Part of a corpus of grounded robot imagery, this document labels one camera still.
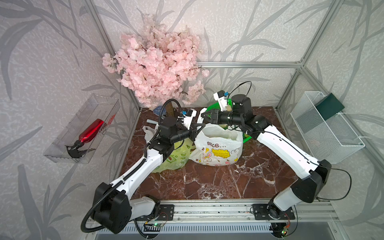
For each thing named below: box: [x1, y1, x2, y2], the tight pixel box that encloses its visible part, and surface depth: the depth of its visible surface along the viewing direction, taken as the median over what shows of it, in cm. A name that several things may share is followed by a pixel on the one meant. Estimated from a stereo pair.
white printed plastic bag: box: [189, 123, 244, 167], surface depth 77 cm
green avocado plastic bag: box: [152, 138, 196, 173], surface depth 88 cm
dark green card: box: [314, 92, 345, 121], surface depth 72 cm
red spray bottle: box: [64, 118, 105, 159], surface depth 63 cm
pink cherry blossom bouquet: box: [102, 14, 210, 108], surface depth 75 cm
